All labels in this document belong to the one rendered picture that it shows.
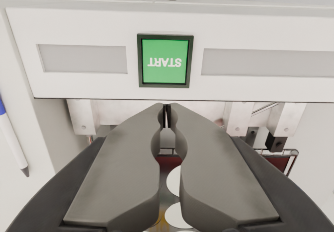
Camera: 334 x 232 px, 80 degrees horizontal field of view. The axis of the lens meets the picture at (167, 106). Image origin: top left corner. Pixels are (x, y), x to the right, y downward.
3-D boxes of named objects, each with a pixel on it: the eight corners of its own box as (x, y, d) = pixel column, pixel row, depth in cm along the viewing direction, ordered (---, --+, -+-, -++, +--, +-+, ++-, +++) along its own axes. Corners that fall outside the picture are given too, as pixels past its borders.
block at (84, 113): (100, 125, 35) (95, 135, 32) (80, 124, 34) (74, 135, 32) (93, 81, 31) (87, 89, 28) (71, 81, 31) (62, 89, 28)
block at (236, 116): (239, 126, 35) (246, 137, 33) (220, 126, 35) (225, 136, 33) (250, 84, 32) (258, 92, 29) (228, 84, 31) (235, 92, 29)
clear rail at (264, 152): (294, 152, 37) (298, 158, 36) (90, 151, 36) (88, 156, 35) (297, 146, 37) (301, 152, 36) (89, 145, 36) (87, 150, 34)
